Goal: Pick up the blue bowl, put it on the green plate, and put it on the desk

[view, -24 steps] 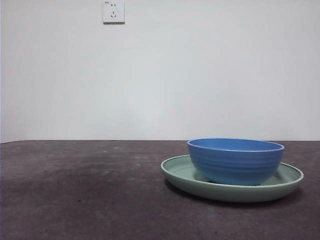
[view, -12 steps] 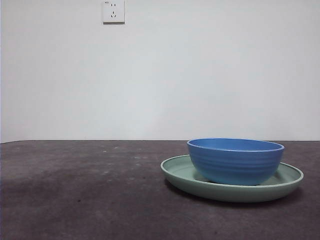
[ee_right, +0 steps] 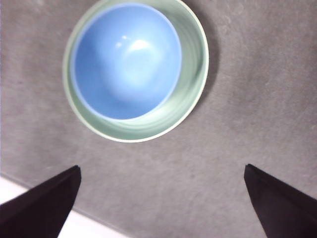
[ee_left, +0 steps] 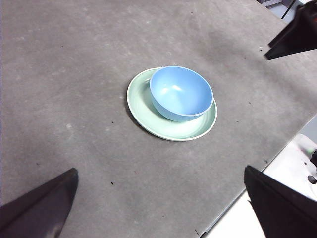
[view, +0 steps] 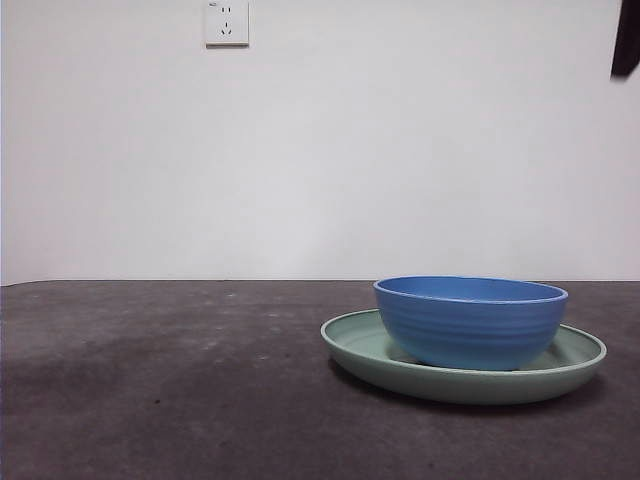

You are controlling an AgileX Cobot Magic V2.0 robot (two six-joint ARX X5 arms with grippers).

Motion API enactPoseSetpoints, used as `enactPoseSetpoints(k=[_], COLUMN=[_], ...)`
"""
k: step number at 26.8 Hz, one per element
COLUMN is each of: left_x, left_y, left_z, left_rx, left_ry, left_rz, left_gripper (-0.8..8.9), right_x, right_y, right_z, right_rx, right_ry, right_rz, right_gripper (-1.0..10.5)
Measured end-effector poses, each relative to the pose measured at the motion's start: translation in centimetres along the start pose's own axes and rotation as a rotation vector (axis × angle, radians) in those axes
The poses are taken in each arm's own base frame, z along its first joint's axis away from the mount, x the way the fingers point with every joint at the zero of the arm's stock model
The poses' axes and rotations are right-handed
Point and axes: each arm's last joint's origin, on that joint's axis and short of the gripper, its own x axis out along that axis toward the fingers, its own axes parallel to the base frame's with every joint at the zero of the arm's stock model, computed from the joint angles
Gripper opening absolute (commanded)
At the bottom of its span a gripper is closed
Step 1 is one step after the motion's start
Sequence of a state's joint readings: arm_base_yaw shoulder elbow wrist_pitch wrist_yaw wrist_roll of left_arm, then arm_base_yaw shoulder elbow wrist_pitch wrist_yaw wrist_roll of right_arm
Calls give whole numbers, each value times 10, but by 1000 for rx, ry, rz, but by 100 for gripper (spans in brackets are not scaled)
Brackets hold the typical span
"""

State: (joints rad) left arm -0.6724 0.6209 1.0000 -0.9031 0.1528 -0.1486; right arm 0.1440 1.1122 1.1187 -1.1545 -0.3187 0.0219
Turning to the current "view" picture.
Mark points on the green round plate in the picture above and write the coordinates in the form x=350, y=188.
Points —
x=450, y=387

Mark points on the white wall socket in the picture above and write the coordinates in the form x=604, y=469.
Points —
x=227, y=22

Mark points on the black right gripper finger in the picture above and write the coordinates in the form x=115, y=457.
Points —
x=628, y=35

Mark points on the blue ribbed bowl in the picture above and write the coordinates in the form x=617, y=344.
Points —
x=470, y=330

